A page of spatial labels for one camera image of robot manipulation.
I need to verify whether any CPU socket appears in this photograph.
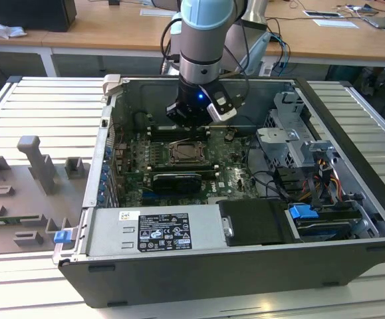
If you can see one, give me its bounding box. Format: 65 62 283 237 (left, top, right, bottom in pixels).
166 139 212 167

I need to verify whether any graphics card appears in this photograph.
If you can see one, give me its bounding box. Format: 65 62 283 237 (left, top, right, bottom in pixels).
150 171 202 196

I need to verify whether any grey case latch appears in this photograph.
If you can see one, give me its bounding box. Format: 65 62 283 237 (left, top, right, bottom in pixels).
101 73 124 98

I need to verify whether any green motherboard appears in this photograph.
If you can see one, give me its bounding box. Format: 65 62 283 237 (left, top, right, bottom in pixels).
112 124 263 207

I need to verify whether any white power adapter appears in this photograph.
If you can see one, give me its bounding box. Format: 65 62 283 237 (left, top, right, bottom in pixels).
259 61 275 78

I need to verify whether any pale blue teach pendant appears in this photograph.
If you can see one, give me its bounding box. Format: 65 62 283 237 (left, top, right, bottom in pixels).
238 31 271 76

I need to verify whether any metal drive cage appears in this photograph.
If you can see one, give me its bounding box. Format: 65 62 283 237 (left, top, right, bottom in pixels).
255 90 341 171

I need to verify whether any wooden desk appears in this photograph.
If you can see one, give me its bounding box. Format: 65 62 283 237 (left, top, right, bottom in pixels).
0 0 385 67

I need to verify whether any black label sticker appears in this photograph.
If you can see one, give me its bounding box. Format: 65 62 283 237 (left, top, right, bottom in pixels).
138 212 192 253

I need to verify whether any black plastic shroud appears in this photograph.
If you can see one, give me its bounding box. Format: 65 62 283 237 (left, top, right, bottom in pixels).
218 199 297 247

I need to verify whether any silver power supply unit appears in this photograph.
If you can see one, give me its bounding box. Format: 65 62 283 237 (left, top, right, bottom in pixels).
84 204 235 259

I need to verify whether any hard disk in blue carrier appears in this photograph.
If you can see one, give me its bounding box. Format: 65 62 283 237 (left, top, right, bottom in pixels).
287 203 362 243

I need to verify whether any flat white device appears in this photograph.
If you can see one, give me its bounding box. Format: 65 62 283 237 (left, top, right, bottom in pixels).
303 9 342 19

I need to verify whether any white paper sheet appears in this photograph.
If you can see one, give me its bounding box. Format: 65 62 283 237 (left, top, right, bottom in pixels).
313 18 359 29

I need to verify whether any black PC case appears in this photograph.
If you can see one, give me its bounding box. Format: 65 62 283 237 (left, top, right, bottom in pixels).
53 73 385 308

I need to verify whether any blue plastic latch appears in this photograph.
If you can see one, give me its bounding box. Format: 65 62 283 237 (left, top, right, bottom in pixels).
54 230 72 246

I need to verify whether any black box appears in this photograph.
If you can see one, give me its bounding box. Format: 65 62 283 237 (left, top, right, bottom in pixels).
0 0 78 33

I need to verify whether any grey parts rack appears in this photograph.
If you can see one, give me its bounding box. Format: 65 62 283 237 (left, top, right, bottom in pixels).
0 134 92 257

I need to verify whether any crumpled white paper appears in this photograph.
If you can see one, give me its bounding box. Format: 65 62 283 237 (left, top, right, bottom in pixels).
0 18 27 38

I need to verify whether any green RAM stick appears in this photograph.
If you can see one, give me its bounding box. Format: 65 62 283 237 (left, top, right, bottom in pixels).
0 215 43 225

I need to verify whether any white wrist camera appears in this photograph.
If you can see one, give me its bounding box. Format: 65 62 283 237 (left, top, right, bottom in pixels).
206 86 239 123

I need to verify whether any black cable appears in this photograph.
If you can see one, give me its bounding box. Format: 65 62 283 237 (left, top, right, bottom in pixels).
249 169 295 204

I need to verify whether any grey desk cable hatch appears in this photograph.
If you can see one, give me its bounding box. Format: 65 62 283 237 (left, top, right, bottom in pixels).
140 8 177 17

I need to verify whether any blue cable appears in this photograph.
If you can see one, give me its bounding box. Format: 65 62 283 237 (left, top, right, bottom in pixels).
271 32 292 78

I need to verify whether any coloured wire bundle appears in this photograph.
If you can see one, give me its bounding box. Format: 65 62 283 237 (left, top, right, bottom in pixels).
315 158 344 200

